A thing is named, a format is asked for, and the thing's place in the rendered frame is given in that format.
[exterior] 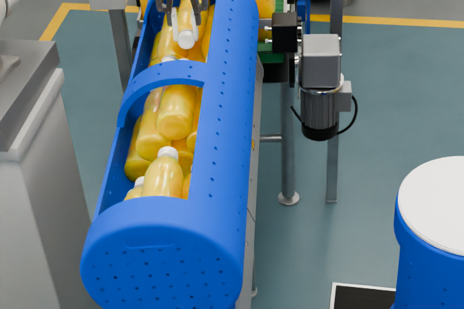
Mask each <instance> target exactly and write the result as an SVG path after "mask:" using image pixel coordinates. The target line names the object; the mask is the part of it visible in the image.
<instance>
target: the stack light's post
mask: <svg viewBox="0 0 464 309"><path fill-rule="evenodd" d="M342 17H343V0H331V5H330V34H338V36H339V37H340V48H341V49H340V51H341V54H342ZM339 122H340V112H339V115H338V132H339ZM338 144H339V134H338V135H335V136H334V137H333V138H331V139H329V140H327V193H326V203H337V185H338Z"/></svg>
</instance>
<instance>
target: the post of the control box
mask: <svg viewBox="0 0 464 309"><path fill-rule="evenodd" d="M108 11H109V15H110V23H111V28H112V32H113V40H114V44H115V52H116V56H117V64H118V68H119V75H120V80H121V85H122V92H123V96H124V92H125V90H126V88H127V85H128V81H129V78H130V75H131V70H132V67H133V63H132V52H131V44H130V39H129V35H128V26H127V22H126V13H125V9H124V10H108Z"/></svg>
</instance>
